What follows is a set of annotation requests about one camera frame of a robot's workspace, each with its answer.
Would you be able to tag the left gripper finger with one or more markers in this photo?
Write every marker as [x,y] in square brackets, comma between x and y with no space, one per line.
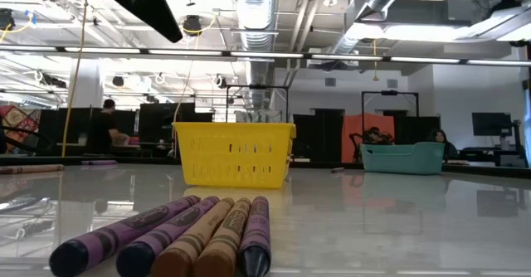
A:
[141,3]

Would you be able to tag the black ceiling box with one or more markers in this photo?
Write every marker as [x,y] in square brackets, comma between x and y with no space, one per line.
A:
[6,20]

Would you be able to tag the brown crayon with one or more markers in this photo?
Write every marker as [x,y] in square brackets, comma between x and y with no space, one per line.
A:
[29,169]
[195,239]
[228,235]

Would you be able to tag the grey crayon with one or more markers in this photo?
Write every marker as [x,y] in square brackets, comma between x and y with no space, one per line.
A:
[337,170]

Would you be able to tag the black desk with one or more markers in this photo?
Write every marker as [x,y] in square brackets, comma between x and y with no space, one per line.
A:
[489,150]

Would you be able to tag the purple crayon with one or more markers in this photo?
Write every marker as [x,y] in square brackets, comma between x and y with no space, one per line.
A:
[174,227]
[257,231]
[99,162]
[124,227]

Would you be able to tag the orange partition panel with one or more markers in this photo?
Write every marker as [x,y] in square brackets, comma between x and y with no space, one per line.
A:
[348,121]

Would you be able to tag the colourful patterned quilt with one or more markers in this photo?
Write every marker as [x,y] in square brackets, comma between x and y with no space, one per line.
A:
[18,123]

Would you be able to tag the wooden side table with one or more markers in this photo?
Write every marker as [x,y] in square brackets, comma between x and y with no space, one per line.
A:
[72,144]

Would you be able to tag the black partition panel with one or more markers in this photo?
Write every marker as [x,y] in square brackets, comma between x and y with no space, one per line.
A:
[157,121]
[419,127]
[319,136]
[62,127]

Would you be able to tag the person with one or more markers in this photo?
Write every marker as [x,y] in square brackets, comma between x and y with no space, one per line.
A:
[101,132]
[441,138]

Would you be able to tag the yellow plastic basket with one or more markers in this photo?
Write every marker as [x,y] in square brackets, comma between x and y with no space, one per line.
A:
[232,156]

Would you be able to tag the black metal stand frame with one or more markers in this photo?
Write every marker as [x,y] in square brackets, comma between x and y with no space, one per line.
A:
[390,92]
[257,87]

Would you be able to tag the black computer monitor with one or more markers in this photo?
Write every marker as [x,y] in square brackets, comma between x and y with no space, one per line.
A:
[491,123]

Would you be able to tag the teal plastic basket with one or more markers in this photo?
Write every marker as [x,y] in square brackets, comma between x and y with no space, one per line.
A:
[402,158]

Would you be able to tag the silver round air duct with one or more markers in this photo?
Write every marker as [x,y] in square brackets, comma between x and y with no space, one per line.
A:
[255,11]
[373,3]

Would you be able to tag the grey rectangular air duct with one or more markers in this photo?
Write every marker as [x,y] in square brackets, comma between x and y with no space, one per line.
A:
[427,11]

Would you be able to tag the long ceiling light bar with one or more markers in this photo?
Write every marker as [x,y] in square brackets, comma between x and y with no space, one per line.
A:
[186,52]

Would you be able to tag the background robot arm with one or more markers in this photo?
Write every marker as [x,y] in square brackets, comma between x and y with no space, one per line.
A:
[375,136]

